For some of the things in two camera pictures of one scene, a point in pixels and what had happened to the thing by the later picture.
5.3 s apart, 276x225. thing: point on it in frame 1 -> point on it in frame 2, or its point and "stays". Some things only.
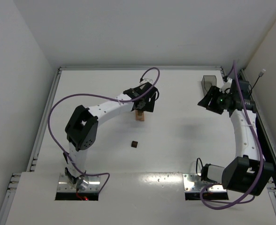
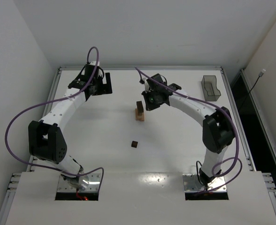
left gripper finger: x=149 y=104 -> x=106 y=88
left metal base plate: x=65 y=185 stays
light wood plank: x=143 y=117 stays
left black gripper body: x=146 y=103 -> x=105 y=83
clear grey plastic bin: x=207 y=81 stays
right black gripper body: x=213 y=99 -> x=148 y=103
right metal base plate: x=193 y=183 stays
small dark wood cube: x=134 y=144 stays
